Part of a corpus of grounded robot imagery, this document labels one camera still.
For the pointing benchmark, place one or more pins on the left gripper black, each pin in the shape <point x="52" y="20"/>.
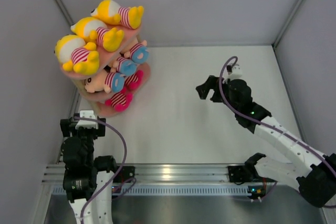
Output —
<point x="68" y="128"/>

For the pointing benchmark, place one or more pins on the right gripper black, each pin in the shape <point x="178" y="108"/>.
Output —
<point x="204" y="88"/>

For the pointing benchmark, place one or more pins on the face-up black-haired boy doll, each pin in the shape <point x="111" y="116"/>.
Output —
<point x="105" y="81"/>

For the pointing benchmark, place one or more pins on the face-down black-haired boy doll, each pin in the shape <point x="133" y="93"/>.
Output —
<point x="124" y="66"/>

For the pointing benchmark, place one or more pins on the bald peach boy doll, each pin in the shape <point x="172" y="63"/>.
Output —
<point x="137" y="52"/>

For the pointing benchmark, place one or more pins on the yellow frog plush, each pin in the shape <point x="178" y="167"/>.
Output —
<point x="110" y="12"/>
<point x="76" y="55"/>
<point x="94" y="30"/>

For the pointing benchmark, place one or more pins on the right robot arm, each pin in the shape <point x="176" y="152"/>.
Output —
<point x="310" y="172"/>

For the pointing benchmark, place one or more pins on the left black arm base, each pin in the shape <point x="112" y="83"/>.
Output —
<point x="125" y="173"/>

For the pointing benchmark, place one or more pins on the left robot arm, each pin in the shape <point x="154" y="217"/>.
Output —
<point x="85" y="176"/>

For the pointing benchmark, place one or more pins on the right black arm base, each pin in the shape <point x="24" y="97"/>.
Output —
<point x="246" y="173"/>

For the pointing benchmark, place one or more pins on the pink plush front bottom shelf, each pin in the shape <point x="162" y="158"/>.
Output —
<point x="120" y="101"/>

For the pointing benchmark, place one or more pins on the pink plush shelf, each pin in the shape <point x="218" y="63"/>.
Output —
<point x="134" y="81"/>
<point x="120" y="101"/>

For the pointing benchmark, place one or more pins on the pink plush rear bottom shelf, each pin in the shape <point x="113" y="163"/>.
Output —
<point x="134" y="81"/>

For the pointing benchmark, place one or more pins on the pink three-tier wooden shelf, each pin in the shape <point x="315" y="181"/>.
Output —
<point x="97" y="99"/>

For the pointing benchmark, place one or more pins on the yellow frog plush on shelf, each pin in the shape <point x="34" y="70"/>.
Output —
<point x="76" y="55"/>

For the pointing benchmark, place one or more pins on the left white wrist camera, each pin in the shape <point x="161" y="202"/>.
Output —
<point x="86" y="119"/>

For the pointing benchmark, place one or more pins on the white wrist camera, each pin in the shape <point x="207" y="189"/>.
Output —
<point x="233" y="72"/>
<point x="86" y="119"/>

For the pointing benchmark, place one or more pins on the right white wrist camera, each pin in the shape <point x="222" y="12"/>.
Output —
<point x="233" y="72"/>

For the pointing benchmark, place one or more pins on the aluminium mounting rail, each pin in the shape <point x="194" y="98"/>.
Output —
<point x="181" y="174"/>

